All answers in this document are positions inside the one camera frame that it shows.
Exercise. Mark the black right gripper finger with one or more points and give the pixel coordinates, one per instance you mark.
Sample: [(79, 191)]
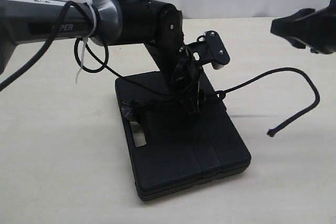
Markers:
[(308, 28)]

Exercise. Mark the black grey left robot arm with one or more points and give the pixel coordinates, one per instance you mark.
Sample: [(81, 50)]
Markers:
[(157, 25)]

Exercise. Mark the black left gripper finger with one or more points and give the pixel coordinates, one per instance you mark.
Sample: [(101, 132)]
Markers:
[(191, 101)]

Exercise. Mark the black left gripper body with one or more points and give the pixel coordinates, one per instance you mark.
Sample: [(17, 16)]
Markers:
[(184, 70)]

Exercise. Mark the black plastic carrying case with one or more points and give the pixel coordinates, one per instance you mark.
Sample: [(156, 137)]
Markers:
[(184, 151)]

